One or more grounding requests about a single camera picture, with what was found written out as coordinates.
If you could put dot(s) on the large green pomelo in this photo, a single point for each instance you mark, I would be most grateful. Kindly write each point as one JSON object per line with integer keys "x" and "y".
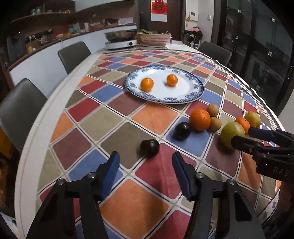
{"x": 230, "y": 130}

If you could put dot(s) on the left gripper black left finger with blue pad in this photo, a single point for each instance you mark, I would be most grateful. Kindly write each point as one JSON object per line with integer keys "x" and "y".
{"x": 55, "y": 218}

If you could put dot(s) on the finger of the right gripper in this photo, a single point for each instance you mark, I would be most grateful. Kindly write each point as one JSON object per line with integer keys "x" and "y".
{"x": 246, "y": 145}
{"x": 266, "y": 135}

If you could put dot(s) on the colourful checkered tablecloth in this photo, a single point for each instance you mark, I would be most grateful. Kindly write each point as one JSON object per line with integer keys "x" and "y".
{"x": 101, "y": 117}

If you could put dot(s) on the yellow pear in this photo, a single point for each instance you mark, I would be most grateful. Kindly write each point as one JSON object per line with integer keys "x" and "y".
{"x": 253, "y": 119}

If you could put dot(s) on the small orange behind pomelo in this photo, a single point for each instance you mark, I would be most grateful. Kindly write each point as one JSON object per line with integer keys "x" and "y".
{"x": 244, "y": 123}

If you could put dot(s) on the pink basket with vegetables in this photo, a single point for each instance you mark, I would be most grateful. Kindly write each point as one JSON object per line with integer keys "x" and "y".
{"x": 149, "y": 38}

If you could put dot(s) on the white wall intercom panel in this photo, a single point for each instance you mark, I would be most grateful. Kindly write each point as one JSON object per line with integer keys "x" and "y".
{"x": 193, "y": 16}

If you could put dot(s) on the brown kiwi far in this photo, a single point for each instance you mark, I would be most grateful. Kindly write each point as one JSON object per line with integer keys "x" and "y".
{"x": 213, "y": 110}

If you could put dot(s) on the red paper wall poster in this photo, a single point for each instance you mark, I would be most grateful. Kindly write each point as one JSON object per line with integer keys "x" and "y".
{"x": 158, "y": 10}

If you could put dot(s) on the small orange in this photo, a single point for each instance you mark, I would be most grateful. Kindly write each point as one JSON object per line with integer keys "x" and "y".
{"x": 244, "y": 123}
{"x": 172, "y": 80}

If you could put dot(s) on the brown kiwi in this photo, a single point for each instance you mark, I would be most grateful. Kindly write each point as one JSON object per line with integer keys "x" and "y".
{"x": 213, "y": 110}
{"x": 215, "y": 124}

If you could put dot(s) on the grey chair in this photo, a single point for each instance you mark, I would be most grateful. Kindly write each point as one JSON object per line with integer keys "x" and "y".
{"x": 19, "y": 110}
{"x": 71, "y": 56}
{"x": 216, "y": 52}

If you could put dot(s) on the dark plum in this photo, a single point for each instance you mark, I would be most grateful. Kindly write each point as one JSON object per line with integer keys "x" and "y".
{"x": 182, "y": 131}
{"x": 149, "y": 148}

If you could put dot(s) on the grey chair right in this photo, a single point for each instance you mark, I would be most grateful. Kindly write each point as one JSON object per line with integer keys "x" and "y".
{"x": 216, "y": 52}

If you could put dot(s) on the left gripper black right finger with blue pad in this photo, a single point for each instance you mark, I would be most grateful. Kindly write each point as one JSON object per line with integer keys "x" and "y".
{"x": 236, "y": 217}

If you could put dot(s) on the white kitchen counter cabinet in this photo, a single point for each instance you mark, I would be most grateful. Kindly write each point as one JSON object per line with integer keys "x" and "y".
{"x": 44, "y": 67}

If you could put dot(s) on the large orange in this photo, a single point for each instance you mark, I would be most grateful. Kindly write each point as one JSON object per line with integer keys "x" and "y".
{"x": 146, "y": 84}
{"x": 200, "y": 119}

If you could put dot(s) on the white induction cooker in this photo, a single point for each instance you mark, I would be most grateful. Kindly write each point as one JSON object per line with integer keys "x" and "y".
{"x": 121, "y": 44}

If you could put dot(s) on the brown kiwi near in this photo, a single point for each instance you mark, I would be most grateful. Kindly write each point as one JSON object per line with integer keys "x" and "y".
{"x": 215, "y": 124}

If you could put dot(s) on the grey chair near left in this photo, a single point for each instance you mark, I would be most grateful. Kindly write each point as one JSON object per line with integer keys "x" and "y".
{"x": 19, "y": 110}

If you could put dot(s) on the grey chair far left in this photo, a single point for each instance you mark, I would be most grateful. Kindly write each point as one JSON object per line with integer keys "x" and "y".
{"x": 71, "y": 56}

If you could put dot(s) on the blue white porcelain plate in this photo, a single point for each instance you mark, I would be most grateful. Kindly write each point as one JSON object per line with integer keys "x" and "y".
{"x": 189, "y": 87}

